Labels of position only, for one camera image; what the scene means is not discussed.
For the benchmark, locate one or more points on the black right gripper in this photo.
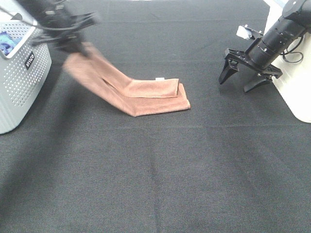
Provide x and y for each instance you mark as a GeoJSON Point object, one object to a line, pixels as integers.
{"type": "Point", "coordinates": [235, 57]}

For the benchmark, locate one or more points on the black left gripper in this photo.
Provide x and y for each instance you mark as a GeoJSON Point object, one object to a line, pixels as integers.
{"type": "Point", "coordinates": [62, 28]}

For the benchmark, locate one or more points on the brown microfibre towel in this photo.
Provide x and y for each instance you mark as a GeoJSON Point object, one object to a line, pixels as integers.
{"type": "Point", "coordinates": [131, 96]}

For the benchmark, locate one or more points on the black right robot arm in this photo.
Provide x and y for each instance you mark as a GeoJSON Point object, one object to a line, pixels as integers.
{"type": "Point", "coordinates": [294, 22]}

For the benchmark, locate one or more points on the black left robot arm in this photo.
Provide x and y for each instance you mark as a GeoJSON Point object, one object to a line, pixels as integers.
{"type": "Point", "coordinates": [26, 4]}

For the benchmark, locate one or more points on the grey perforated laundry basket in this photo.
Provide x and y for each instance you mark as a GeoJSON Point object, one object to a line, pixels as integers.
{"type": "Point", "coordinates": [24, 70]}

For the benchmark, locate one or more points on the white plastic bin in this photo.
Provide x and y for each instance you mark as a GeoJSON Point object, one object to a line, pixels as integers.
{"type": "Point", "coordinates": [295, 84]}

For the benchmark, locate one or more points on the blue cloth in basket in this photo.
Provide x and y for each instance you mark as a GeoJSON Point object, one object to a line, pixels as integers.
{"type": "Point", "coordinates": [7, 43]}

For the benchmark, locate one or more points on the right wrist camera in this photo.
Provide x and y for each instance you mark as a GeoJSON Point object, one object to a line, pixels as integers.
{"type": "Point", "coordinates": [247, 33]}

